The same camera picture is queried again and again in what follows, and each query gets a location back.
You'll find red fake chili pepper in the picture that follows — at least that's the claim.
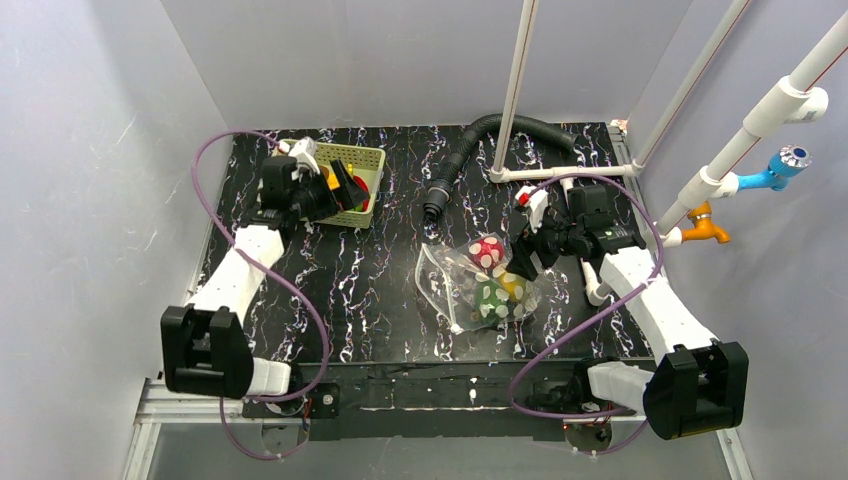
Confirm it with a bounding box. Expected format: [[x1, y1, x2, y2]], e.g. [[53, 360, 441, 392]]
[[354, 176, 370, 198]]

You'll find dark green bell pepper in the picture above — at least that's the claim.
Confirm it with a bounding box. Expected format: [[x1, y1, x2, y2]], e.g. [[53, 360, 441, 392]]
[[473, 281, 511, 327]]

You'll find clear zip top bag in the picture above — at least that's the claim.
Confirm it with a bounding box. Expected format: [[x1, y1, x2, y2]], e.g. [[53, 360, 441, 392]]
[[415, 233, 541, 334]]

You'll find yellow fake banana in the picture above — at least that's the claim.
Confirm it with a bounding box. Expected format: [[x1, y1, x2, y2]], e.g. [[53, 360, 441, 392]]
[[320, 165, 354, 190]]

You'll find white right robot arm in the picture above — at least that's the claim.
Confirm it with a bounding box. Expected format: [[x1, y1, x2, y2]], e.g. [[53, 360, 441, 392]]
[[507, 185, 749, 440]]

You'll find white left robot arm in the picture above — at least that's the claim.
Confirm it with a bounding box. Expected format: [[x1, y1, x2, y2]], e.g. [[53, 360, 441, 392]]
[[160, 155, 368, 399]]

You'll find green plastic basket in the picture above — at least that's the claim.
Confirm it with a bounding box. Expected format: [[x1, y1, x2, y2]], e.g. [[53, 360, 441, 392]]
[[308, 141, 386, 229]]

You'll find orange tap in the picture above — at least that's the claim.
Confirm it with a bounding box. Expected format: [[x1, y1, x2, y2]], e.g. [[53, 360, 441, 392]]
[[681, 201, 731, 244]]

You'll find blue tap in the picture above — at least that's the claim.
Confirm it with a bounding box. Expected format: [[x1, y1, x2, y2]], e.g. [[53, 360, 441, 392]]
[[738, 145, 812, 191]]

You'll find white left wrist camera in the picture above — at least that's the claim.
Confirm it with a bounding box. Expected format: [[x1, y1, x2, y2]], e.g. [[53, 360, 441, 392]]
[[275, 136, 321, 174]]

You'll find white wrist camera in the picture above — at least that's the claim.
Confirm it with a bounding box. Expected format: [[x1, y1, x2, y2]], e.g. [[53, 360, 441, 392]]
[[275, 136, 321, 174], [514, 186, 548, 233]]

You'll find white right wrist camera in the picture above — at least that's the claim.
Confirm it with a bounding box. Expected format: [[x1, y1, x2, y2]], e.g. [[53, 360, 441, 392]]
[[514, 186, 548, 233]]

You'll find black corrugated hose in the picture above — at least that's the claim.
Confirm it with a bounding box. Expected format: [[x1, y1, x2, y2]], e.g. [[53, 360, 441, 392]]
[[422, 113, 579, 225]]

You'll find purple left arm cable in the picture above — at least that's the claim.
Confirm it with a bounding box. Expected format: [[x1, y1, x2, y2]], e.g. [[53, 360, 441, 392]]
[[190, 130, 333, 462]]

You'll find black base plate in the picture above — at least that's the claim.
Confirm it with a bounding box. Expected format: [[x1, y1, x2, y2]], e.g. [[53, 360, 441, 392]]
[[241, 357, 637, 443]]

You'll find white PVC pipe frame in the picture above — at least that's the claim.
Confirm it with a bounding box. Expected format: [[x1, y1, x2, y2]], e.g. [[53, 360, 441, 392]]
[[488, 0, 848, 307]]

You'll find aluminium frame rail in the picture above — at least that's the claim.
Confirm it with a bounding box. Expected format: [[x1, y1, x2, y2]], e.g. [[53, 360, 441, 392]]
[[122, 371, 752, 479]]

